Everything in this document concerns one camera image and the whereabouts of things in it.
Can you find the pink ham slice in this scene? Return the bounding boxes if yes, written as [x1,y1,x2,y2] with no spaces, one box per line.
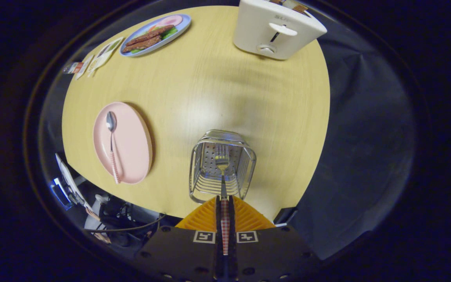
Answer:
[157,16,183,28]

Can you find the clear plastic water bottle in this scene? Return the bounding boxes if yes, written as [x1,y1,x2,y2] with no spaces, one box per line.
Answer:
[63,62,85,75]

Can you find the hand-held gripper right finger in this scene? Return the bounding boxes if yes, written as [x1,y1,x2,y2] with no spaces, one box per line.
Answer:
[229,196,321,282]

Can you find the black cable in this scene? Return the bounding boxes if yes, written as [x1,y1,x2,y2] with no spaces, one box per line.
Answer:
[87,213,167,234]

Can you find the white divided condiment tray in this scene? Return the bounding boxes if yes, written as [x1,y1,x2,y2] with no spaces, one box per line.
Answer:
[88,37,124,77]

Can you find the pink plate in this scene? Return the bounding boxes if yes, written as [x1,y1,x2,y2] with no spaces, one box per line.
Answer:
[93,102,153,184]

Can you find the white toaster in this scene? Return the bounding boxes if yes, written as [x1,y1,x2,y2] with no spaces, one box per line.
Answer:
[233,0,328,60]

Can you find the brown meat strip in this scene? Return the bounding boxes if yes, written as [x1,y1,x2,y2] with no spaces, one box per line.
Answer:
[122,36,162,53]
[126,25,175,46]

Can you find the white paper sheets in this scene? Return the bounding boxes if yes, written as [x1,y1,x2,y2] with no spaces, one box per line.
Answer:
[55,154,93,220]

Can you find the metal wire cutlery basket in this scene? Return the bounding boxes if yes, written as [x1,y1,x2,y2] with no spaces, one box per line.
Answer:
[189,130,256,204]

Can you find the fork with checkered handle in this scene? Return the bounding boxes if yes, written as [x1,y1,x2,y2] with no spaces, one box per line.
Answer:
[215,155,231,255]

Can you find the black table clamp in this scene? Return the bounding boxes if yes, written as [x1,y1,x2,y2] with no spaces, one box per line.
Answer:
[274,207,299,226]

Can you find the blue plate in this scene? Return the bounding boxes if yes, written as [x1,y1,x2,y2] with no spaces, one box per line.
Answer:
[119,14,191,58]

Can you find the blue box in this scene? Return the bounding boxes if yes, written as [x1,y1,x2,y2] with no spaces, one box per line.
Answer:
[50,178,72,210]

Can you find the white square coaster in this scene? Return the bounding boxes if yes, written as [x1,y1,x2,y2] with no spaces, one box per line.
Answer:
[75,55,94,81]

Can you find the spoon with checkered handle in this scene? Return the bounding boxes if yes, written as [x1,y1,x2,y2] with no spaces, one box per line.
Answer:
[106,111,121,184]

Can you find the green lettuce leaf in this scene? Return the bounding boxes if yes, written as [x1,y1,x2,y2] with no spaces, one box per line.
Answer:
[131,27,178,54]

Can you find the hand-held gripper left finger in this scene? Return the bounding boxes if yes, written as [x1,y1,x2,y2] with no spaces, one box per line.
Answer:
[133,196,223,282]

